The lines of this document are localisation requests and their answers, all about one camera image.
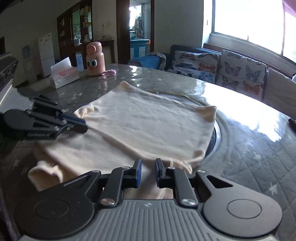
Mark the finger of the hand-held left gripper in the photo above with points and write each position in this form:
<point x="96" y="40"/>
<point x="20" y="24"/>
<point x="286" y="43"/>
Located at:
<point x="76" y="127"/>
<point x="69" y="117"/>

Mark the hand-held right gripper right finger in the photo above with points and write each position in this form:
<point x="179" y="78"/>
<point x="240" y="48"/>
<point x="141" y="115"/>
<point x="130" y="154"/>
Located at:
<point x="158" y="173"/>

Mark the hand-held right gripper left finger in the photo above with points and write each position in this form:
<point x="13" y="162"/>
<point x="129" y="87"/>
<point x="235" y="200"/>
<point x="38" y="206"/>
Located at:
<point x="138" y="172"/>

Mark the cream knit garment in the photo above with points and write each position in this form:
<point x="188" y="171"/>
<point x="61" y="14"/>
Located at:
<point x="138" y="125"/>

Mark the hanging clothes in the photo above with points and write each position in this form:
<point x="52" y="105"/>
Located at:
<point x="138" y="25"/>

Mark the white tissue box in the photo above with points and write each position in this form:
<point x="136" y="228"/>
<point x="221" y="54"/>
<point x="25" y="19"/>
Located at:
<point x="66" y="77"/>

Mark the dark patterned chair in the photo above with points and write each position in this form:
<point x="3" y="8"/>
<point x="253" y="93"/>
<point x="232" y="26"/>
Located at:
<point x="8" y="69"/>

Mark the pink cartoon face bottle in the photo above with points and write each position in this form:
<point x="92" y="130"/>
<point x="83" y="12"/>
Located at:
<point x="96" y="67"/>

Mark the white refrigerator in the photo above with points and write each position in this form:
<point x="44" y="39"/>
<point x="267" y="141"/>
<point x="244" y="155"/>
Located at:
<point x="46" y="55"/>

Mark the round black hotplate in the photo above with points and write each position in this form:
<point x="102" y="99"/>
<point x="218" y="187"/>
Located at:
<point x="214" y="139"/>

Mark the dark wooden display cabinet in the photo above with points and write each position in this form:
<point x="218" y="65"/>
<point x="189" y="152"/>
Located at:
<point x="66" y="30"/>

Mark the blue cabinet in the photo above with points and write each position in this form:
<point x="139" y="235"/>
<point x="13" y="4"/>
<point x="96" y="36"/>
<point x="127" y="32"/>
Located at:
<point x="138" y="48"/>

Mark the grey blanket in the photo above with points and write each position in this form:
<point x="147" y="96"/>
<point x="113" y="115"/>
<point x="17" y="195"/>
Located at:
<point x="159" y="55"/>

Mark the wide butterfly print cushion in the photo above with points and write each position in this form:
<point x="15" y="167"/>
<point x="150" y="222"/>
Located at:
<point x="192" y="62"/>

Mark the blue sofa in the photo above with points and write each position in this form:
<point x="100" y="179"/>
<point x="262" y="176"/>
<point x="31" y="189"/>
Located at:
<point x="196" y="49"/>

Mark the tall butterfly print cushion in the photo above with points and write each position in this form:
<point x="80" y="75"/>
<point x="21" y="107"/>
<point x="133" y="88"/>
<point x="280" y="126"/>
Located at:
<point x="240" y="71"/>

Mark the black remote control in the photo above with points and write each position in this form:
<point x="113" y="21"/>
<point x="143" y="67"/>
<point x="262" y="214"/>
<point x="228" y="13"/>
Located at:
<point x="293" y="124"/>

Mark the plain white cushion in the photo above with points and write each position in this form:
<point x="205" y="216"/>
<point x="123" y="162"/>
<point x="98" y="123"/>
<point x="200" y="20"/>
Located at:
<point x="279" y="92"/>

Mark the large window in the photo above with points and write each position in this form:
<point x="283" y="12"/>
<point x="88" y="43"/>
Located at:
<point x="242" y="18"/>

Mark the dark wooden door frame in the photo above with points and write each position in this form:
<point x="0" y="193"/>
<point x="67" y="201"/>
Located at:
<point x="122" y="32"/>

